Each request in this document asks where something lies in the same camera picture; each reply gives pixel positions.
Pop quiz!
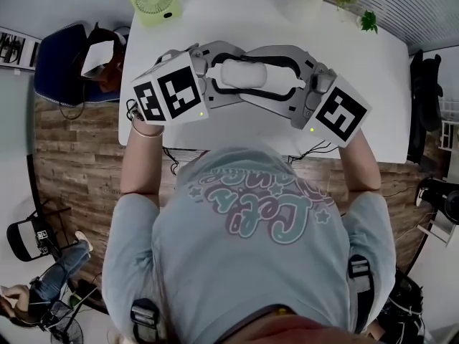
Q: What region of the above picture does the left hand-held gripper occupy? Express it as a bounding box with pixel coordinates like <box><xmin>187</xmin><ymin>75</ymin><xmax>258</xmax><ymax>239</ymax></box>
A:
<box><xmin>131</xmin><ymin>40</ymin><xmax>252</xmax><ymax>123</ymax></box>

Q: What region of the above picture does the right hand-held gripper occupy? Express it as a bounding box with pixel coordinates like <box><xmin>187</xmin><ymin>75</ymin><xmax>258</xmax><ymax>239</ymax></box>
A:
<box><xmin>243</xmin><ymin>44</ymin><xmax>372</xmax><ymax>148</ymax></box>

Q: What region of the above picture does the small white case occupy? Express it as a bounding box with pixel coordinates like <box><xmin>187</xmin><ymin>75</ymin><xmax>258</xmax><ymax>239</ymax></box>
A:
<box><xmin>219</xmin><ymin>58</ymin><xmax>268</xmax><ymax>89</ymax></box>

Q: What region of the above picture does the person's right forearm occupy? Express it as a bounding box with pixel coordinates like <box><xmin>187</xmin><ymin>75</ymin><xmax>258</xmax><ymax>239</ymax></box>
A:
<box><xmin>336</xmin><ymin>129</ymin><xmax>382</xmax><ymax>204</ymax></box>

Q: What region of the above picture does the person's left forearm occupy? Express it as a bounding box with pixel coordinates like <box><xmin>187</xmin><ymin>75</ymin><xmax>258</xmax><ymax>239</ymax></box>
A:
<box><xmin>120</xmin><ymin>120</ymin><xmax>166</xmax><ymax>207</ymax></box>

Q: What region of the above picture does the thin gold bangle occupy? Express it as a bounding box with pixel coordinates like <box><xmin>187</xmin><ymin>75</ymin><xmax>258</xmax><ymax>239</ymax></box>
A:
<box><xmin>131</xmin><ymin>118</ymin><xmax>165</xmax><ymax>139</ymax></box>

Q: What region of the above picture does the green desk fan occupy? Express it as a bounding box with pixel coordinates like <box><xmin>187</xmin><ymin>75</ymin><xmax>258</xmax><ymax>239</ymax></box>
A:
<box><xmin>128</xmin><ymin>0</ymin><xmax>183</xmax><ymax>27</ymax></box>

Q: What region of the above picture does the small potted plant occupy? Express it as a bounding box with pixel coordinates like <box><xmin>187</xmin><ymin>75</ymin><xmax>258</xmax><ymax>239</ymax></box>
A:
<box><xmin>356</xmin><ymin>9</ymin><xmax>379</xmax><ymax>34</ymax></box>

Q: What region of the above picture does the brown bag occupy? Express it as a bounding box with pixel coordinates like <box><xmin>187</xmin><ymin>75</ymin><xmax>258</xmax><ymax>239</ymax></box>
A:
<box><xmin>80</xmin><ymin>21</ymin><xmax>126</xmax><ymax>92</ymax></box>

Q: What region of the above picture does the white paper sheet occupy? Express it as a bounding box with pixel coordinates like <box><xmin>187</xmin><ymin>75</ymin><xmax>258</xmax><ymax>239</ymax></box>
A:
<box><xmin>80</xmin><ymin>40</ymin><xmax>115</xmax><ymax>78</ymax></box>

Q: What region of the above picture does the black office chair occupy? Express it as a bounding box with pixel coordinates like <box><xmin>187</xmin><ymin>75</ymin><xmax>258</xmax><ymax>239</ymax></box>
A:
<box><xmin>408</xmin><ymin>50</ymin><xmax>444</xmax><ymax>164</ymax></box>

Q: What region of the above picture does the blue chair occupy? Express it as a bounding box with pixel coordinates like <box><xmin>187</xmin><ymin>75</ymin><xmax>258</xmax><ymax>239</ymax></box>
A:
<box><xmin>34</xmin><ymin>23</ymin><xmax>125</xmax><ymax>107</ymax></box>

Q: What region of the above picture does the white rack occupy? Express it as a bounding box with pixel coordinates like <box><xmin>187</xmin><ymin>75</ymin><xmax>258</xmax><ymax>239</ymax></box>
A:
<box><xmin>439</xmin><ymin>98</ymin><xmax>459</xmax><ymax>152</ymax></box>

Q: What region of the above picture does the person in printed t-shirt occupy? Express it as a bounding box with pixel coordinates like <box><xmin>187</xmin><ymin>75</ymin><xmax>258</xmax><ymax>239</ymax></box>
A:
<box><xmin>102</xmin><ymin>145</ymin><xmax>397</xmax><ymax>344</ymax></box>

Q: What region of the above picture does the black stair railing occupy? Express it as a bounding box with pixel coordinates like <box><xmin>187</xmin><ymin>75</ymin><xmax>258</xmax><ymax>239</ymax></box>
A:
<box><xmin>0</xmin><ymin>27</ymin><xmax>42</xmax><ymax>71</ymax></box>

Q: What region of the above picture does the black equipment bag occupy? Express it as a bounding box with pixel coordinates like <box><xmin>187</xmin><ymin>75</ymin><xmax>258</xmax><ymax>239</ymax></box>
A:
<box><xmin>379</xmin><ymin>270</ymin><xmax>427</xmax><ymax>340</ymax></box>

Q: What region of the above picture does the black folding chair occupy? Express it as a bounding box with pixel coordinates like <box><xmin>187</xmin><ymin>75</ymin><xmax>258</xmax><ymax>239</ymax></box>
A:
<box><xmin>6</xmin><ymin>206</ymin><xmax>72</xmax><ymax>263</ymax></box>

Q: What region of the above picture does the black cable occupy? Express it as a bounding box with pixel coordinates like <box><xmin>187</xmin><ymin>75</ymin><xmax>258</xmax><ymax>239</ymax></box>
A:
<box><xmin>163</xmin><ymin>147</ymin><xmax>180</xmax><ymax>176</ymax></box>
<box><xmin>288</xmin><ymin>140</ymin><xmax>340</xmax><ymax>164</ymax></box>

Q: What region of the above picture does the grey shoulder strap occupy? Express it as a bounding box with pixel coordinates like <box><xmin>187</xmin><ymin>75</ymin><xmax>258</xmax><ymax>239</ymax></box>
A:
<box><xmin>347</xmin><ymin>254</ymin><xmax>376</xmax><ymax>335</ymax></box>
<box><xmin>129</xmin><ymin>297</ymin><xmax>161</xmax><ymax>344</ymax></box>

